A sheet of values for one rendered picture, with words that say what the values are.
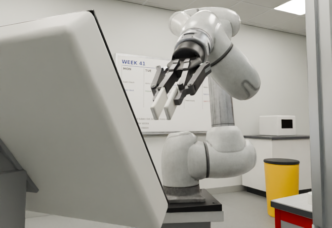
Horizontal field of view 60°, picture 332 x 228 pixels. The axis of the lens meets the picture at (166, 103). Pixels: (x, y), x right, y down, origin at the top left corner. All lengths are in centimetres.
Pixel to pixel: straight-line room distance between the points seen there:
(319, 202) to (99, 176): 30
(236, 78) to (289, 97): 499
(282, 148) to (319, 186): 414
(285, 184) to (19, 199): 339
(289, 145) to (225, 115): 350
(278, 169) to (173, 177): 257
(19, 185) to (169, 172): 80
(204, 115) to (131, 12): 187
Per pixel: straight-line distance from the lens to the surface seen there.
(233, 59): 81
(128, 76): 402
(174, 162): 117
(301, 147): 489
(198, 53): 68
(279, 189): 370
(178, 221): 115
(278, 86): 560
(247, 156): 123
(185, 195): 119
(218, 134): 121
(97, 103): 30
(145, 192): 39
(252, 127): 511
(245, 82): 83
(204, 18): 80
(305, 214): 129
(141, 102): 403
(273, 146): 447
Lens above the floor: 109
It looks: 4 degrees up
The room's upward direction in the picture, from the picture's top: straight up
